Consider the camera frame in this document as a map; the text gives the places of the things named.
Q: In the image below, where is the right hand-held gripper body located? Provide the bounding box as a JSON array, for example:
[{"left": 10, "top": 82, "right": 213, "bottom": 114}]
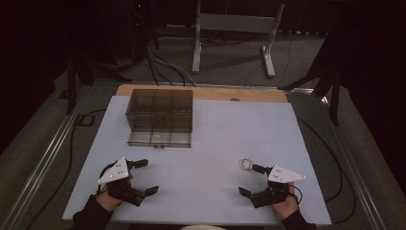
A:
[{"left": 249, "top": 164, "right": 306, "bottom": 209}]

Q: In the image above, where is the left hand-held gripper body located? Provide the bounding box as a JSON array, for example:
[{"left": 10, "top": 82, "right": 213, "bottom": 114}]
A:
[{"left": 96, "top": 156, "right": 147, "bottom": 207}]

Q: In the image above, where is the thin gold wire bracelet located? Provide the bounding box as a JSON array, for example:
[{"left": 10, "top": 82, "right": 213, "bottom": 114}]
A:
[{"left": 237, "top": 157, "right": 255, "bottom": 173}]

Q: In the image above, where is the transparent brown drawer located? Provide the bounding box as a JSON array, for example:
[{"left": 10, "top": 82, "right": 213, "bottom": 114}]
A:
[{"left": 126, "top": 129, "right": 192, "bottom": 150}]

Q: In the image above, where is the transparent brown drawer box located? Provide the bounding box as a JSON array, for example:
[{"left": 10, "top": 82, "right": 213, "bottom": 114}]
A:
[{"left": 124, "top": 88, "right": 194, "bottom": 136}]

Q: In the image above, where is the person's left hand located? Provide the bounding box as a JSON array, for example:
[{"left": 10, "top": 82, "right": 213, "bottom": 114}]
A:
[{"left": 95, "top": 186, "right": 124, "bottom": 213}]

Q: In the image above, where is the person's right hand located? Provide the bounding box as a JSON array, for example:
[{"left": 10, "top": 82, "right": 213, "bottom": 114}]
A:
[{"left": 272, "top": 182, "right": 300, "bottom": 220}]

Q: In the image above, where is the white rounded object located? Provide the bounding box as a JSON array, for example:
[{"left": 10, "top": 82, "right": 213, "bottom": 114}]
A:
[{"left": 178, "top": 224, "right": 226, "bottom": 230}]

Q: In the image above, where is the black floor outlet box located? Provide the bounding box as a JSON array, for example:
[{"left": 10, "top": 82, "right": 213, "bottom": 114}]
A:
[{"left": 74, "top": 113, "right": 96, "bottom": 127}]

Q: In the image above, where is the black tripod stand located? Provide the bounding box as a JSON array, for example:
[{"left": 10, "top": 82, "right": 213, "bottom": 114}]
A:
[
  {"left": 64, "top": 47, "right": 134, "bottom": 116},
  {"left": 277, "top": 32, "right": 345, "bottom": 127}
]

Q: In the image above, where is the dark equipment rack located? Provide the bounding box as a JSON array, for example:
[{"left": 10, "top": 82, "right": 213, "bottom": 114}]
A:
[{"left": 126, "top": 0, "right": 161, "bottom": 53}]

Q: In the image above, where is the white metal stand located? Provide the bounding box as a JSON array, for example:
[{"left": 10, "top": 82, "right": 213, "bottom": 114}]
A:
[{"left": 192, "top": 0, "right": 286, "bottom": 79}]

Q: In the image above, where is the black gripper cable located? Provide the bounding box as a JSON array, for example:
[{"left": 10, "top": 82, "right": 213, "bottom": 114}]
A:
[{"left": 288, "top": 184, "right": 304, "bottom": 206}]

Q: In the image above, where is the black floor cable bundle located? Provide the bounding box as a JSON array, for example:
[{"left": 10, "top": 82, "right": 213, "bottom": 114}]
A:
[{"left": 145, "top": 47, "right": 188, "bottom": 88}]

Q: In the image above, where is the thin black floor cable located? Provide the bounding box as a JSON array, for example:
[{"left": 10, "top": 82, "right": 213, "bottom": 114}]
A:
[{"left": 243, "top": 34, "right": 295, "bottom": 90}]

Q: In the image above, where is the grey floor cable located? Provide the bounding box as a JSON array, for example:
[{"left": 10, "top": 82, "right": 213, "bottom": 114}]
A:
[{"left": 146, "top": 47, "right": 198, "bottom": 88}]

